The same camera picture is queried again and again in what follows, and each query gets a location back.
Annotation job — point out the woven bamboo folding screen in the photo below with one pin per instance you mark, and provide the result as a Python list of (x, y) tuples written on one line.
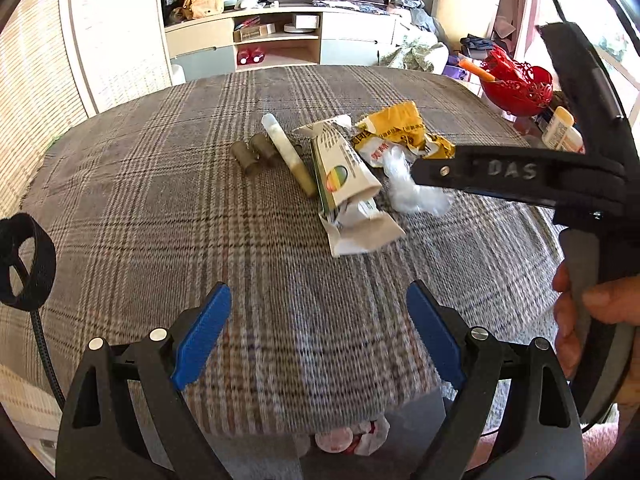
[(65, 61)]

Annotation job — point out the white bottle yellow cap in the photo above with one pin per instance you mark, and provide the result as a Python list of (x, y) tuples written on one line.
[(560, 124)]

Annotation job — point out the clear plastic wrap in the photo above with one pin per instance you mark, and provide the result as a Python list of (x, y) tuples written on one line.
[(406, 196)]

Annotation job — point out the person's right hand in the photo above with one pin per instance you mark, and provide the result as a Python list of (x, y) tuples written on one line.
[(611, 303)]

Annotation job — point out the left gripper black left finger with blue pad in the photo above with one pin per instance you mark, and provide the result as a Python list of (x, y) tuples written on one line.
[(100, 437)]

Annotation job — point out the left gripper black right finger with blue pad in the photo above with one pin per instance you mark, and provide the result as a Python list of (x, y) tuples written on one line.
[(540, 411)]

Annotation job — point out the white flat paper wrapper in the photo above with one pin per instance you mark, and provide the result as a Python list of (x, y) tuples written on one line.
[(355, 228)]

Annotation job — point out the grey plaid table cloth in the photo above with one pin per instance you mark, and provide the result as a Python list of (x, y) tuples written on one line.
[(148, 210)]

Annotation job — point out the joined metal cylinders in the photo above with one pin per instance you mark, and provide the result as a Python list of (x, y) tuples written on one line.
[(255, 154)]

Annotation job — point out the red plastic fruit basket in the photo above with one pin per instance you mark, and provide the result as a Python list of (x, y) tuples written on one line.
[(519, 88)]

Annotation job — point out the clear tube with cotton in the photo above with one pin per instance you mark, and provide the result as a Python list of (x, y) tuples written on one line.
[(289, 154)]

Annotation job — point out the yellow wrapper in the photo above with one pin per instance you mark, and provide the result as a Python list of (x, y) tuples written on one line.
[(398, 126)]

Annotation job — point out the white bottle middle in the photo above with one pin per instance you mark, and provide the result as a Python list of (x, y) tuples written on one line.
[(572, 141)]

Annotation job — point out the wooden tv cabinet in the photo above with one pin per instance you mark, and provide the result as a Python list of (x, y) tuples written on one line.
[(235, 41)]

